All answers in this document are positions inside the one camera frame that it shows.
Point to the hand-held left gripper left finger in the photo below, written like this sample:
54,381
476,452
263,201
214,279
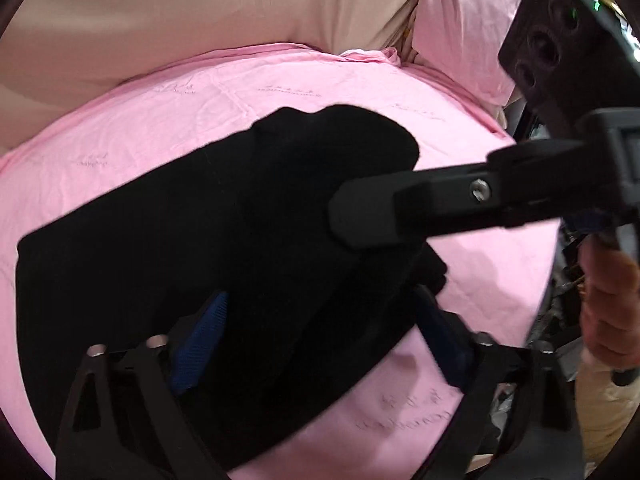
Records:
200,342

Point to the pink bed sheet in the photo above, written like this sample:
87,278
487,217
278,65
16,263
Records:
150,110

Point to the pink pillow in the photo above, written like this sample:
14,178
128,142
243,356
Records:
460,20

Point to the person's beige trouser leg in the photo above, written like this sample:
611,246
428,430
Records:
602,415

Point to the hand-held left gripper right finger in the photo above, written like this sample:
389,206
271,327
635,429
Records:
442,337

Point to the person's right hand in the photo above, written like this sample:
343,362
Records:
607,310

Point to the beige curtain cloth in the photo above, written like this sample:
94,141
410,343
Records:
200,5

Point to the black pants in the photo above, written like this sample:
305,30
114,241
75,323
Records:
250,260

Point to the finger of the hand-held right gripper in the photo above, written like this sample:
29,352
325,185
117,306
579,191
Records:
425,205

